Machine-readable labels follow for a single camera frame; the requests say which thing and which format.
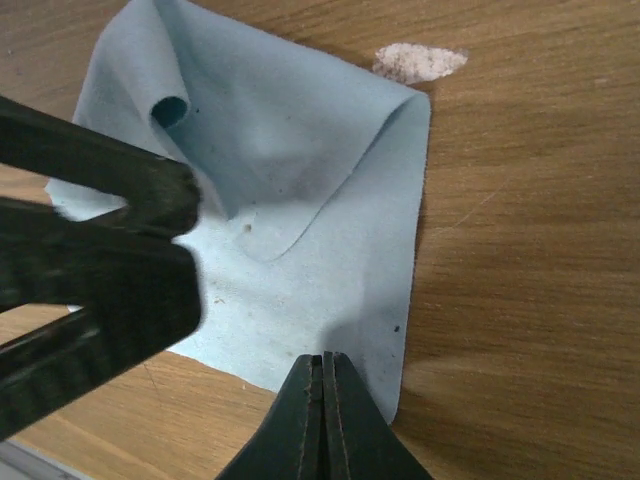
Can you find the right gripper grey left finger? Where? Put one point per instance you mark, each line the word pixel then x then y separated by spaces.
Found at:
pixel 287 444

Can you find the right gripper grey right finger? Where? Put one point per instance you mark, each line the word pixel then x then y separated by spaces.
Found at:
pixel 359 442

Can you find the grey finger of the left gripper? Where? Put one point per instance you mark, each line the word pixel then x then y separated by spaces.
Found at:
pixel 162 195
pixel 133 296

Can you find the light blue cleaning cloth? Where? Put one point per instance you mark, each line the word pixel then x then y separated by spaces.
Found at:
pixel 311 170

